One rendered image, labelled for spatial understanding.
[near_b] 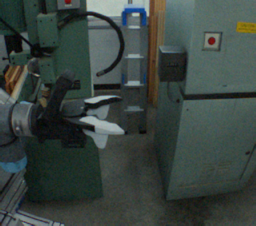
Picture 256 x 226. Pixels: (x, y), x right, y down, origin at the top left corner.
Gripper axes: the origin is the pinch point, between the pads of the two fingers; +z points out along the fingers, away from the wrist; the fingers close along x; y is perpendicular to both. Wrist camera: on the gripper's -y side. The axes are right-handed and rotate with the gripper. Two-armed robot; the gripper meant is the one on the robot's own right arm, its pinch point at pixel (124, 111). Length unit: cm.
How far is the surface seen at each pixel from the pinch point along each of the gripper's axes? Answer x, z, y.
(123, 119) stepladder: -151, 4, 88
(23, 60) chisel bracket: -80, -53, 10
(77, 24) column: -74, -21, -9
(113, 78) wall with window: -230, -6, 76
